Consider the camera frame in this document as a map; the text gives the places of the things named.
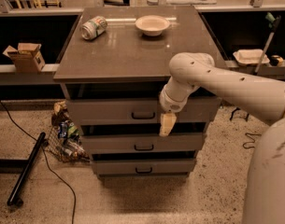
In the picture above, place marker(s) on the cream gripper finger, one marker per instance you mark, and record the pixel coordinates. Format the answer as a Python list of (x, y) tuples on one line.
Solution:
[(167, 121)]

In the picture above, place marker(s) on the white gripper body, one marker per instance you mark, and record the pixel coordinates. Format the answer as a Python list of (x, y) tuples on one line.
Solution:
[(168, 104)]

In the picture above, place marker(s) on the grey top drawer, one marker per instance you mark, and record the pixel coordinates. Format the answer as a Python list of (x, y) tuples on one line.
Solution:
[(137, 111)]

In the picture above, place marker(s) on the grey drawer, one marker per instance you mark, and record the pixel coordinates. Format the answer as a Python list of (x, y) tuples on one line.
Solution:
[(142, 143), (152, 167), (137, 111)]

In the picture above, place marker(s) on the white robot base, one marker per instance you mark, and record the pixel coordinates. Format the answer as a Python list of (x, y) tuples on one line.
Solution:
[(265, 193)]

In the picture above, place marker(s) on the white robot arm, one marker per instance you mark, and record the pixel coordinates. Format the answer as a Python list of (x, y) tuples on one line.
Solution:
[(262, 97)]

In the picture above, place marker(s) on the grey middle drawer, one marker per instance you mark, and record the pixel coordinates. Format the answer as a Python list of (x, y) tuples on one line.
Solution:
[(142, 143)]

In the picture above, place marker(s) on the grey drawer cabinet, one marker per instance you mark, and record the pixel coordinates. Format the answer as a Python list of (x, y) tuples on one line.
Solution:
[(123, 63)]

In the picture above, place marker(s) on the grey bottom drawer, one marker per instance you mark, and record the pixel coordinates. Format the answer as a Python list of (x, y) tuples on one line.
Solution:
[(152, 167)]

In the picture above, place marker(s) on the open cardboard box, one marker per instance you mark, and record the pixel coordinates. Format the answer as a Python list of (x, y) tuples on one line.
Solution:
[(27, 57)]

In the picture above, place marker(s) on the white paper bowl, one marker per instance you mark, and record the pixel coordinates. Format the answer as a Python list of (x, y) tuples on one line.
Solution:
[(152, 25)]

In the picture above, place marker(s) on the white takeout container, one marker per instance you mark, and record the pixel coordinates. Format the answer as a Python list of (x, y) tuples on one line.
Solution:
[(248, 56)]

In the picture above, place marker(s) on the crushed green soda can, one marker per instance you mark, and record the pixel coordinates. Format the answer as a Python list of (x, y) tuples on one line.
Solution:
[(93, 27)]

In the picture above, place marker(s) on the yellow tape measure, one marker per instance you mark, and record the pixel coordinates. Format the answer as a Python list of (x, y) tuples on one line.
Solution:
[(276, 60)]

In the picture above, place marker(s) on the grabber reacher tool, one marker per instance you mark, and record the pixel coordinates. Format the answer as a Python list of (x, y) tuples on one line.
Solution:
[(273, 23)]

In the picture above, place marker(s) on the black metal pole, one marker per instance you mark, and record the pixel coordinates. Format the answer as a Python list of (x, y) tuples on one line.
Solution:
[(14, 197)]

